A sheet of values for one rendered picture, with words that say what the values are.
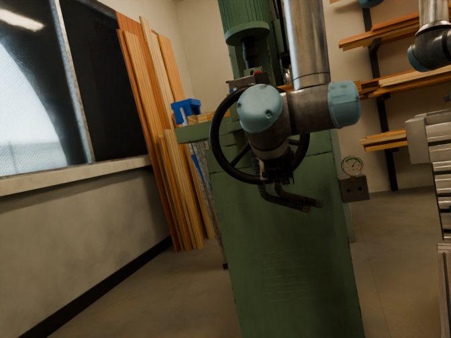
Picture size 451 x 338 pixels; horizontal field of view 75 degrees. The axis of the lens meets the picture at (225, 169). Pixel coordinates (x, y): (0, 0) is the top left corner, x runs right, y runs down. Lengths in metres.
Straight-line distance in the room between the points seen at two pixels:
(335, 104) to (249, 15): 0.77
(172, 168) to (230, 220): 1.48
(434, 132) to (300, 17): 0.34
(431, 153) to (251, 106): 0.39
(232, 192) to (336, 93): 0.66
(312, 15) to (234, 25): 0.59
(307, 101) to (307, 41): 0.18
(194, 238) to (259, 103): 2.17
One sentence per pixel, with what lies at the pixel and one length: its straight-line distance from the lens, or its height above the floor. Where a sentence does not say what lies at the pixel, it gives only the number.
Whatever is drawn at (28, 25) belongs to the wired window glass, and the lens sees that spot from 2.38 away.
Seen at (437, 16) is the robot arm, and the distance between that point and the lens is 1.36.
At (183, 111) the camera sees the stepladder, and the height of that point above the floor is 1.08.
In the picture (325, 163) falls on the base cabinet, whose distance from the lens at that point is 1.05.
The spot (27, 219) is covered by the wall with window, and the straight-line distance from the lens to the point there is 1.90.
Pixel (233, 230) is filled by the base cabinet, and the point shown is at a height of 0.49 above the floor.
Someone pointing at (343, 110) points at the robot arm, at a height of 0.81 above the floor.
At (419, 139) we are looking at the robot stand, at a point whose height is 0.73.
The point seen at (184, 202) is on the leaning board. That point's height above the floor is 0.41.
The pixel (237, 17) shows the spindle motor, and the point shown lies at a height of 1.25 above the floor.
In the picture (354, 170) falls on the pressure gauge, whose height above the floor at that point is 0.65.
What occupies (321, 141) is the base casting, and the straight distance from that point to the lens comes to 1.04.
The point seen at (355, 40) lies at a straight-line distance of 3.16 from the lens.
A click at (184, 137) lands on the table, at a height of 0.86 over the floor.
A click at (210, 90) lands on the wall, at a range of 3.84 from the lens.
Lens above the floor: 0.79
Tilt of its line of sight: 4 degrees down
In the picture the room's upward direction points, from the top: 11 degrees counter-clockwise
